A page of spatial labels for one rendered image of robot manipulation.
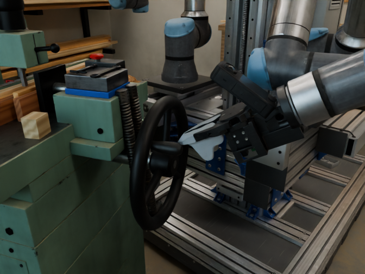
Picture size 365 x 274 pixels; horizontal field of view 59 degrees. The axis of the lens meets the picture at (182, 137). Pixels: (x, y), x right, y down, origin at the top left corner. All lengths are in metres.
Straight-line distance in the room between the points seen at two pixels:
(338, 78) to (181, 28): 0.84
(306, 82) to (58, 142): 0.46
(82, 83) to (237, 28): 0.71
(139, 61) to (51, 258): 3.98
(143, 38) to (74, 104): 3.82
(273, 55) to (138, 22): 3.93
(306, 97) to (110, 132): 0.37
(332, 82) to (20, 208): 0.55
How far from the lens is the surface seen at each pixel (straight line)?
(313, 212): 1.64
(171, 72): 1.27
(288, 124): 0.53
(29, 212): 0.65
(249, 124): 0.51
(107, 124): 0.64
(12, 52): 0.77
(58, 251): 0.75
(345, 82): 0.49
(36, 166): 0.63
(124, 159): 0.72
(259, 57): 0.61
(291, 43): 0.62
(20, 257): 0.74
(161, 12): 4.29
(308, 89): 0.49
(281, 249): 1.41
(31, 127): 0.64
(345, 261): 1.77
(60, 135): 0.67
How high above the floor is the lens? 1.15
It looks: 25 degrees down
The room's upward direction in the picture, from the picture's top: straight up
